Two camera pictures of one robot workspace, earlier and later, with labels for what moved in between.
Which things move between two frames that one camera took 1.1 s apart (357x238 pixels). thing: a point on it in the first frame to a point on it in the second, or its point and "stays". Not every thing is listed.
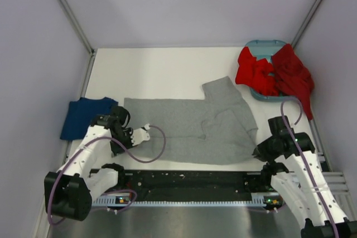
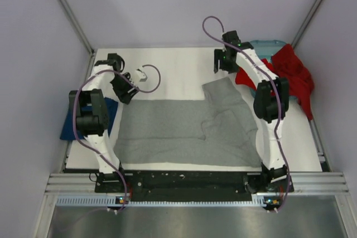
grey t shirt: (218, 130) stays
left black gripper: (129, 132) to (124, 96)
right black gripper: (261, 152) to (217, 62)
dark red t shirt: (292, 79) stays
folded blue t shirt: (81, 113) stays
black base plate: (190, 185) stays
